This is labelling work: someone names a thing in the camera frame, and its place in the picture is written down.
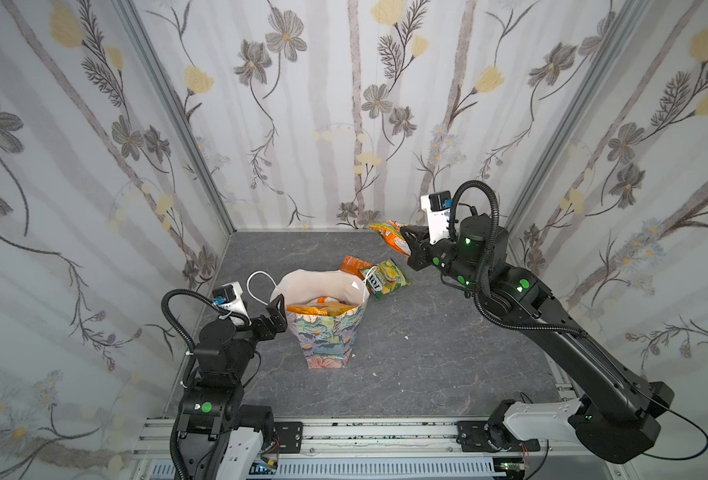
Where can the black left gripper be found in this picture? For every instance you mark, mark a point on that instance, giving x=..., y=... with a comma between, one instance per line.
x=267, y=332

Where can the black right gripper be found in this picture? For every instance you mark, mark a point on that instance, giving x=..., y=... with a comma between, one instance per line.
x=422, y=253

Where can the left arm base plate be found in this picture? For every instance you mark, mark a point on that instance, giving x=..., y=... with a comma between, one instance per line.
x=287, y=438

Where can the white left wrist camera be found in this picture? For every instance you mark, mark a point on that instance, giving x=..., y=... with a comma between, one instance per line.
x=228, y=300

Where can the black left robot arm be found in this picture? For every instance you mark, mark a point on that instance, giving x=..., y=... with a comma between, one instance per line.
x=214, y=434

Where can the floral white paper bag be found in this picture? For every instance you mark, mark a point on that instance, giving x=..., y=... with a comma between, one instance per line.
x=326, y=342

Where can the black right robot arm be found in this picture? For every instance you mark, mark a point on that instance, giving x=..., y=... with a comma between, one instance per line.
x=616, y=418

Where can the aluminium front rail frame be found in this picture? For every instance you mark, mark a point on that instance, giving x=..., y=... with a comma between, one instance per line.
x=435, y=437

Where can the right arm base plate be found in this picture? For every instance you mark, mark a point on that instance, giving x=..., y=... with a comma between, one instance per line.
x=491, y=437

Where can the yellow mango Lot100 bag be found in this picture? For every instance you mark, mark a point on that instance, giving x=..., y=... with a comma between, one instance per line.
x=322, y=306

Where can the green yellow Fox's candy bag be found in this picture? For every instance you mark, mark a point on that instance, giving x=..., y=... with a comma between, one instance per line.
x=384, y=278

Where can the white ribbed cable duct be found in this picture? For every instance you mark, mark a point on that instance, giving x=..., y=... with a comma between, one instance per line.
x=380, y=468

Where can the orange snack packet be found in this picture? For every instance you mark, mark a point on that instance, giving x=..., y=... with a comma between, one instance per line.
x=355, y=266

